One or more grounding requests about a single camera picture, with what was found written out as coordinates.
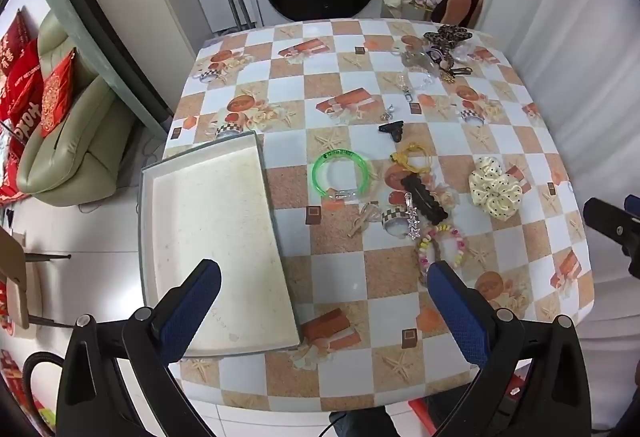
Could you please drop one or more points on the white curtain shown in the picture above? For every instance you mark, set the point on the white curtain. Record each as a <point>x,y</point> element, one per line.
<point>550,17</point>

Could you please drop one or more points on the silver star rhinestone hair clip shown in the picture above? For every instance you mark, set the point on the silver star rhinestone hair clip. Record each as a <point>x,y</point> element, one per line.
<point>413,222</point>

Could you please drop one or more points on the green translucent bangle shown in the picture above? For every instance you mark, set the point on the green translucent bangle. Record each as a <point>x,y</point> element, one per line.
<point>317,172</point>

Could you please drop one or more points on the red lettered cushion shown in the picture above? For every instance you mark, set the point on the red lettered cushion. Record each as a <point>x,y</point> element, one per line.
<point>25,77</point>

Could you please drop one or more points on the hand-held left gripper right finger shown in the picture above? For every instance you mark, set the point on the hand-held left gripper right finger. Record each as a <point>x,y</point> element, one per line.
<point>457,312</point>

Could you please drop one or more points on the wooden chair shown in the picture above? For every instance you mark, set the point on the wooden chair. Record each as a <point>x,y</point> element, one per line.
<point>12,277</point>

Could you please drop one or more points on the brown gold hair clip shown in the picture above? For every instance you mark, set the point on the brown gold hair clip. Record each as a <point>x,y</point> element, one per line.
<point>456,72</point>

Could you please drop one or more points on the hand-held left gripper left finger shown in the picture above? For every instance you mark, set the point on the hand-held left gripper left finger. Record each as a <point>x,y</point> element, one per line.
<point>192,302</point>

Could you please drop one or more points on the green sofa with red cushions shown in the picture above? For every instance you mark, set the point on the green sofa with red cushions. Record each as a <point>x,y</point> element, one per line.
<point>75,142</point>

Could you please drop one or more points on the grey-rimmed white tray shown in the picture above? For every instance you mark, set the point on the grey-rimmed white tray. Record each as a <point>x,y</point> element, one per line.
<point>210,227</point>

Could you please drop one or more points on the cream polka dot scrunchie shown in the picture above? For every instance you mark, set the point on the cream polka dot scrunchie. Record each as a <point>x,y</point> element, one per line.
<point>492,189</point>

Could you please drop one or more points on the checked printed tablecloth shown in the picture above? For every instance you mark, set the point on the checked printed tablecloth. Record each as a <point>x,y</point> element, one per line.
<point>330,267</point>

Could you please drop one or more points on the leopard print bow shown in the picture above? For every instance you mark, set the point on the leopard print bow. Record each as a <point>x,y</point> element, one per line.
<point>447,36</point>

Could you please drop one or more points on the red packets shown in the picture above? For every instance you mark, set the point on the red packets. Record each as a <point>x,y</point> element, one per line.
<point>10,382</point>

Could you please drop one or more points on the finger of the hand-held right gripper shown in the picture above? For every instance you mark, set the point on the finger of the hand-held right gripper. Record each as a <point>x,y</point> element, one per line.
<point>633,204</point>
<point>607,222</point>

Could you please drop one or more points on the red plastic stool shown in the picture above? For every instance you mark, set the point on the red plastic stool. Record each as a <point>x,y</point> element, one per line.
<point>425,412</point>

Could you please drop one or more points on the black fuzzy hair clip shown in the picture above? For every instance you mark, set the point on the black fuzzy hair clip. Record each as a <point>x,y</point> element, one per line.
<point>425,199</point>

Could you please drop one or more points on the dark round watch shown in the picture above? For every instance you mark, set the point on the dark round watch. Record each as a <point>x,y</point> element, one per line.
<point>436,54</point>

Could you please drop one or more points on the red patterned cushion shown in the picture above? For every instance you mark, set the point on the red patterned cushion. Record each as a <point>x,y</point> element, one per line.
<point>57,92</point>

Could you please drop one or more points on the person's dark trouser leg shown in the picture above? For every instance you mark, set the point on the person's dark trouser leg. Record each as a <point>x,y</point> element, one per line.
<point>362,424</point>

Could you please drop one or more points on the black claw hair clip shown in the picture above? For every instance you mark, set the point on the black claw hair clip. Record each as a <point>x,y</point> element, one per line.
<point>392,128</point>

